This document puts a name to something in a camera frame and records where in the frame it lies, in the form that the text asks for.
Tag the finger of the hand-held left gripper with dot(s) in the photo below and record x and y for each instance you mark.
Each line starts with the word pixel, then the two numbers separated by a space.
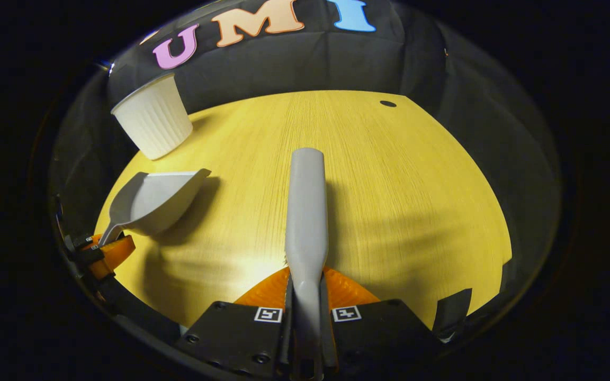
pixel 93 242
pixel 117 254

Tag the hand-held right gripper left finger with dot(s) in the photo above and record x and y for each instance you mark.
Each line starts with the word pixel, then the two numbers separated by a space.
pixel 231 333

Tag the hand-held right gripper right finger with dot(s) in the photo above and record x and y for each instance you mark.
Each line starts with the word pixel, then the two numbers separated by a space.
pixel 379 330

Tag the grey plastic dustpan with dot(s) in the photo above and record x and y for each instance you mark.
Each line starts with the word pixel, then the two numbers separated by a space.
pixel 157 201

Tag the white ribbed garbage bin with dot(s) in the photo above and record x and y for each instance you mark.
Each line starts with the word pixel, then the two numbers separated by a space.
pixel 154 121

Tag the small grey broom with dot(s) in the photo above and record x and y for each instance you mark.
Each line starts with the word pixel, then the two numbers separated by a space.
pixel 306 211

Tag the yellow wooden desktop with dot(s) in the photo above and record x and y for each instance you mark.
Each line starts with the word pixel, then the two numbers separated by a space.
pixel 389 211

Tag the black tape strip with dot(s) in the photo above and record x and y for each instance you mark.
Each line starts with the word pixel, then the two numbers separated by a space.
pixel 452 312

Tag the black backdrop cloth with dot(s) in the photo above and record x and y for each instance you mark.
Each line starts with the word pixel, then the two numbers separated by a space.
pixel 305 63

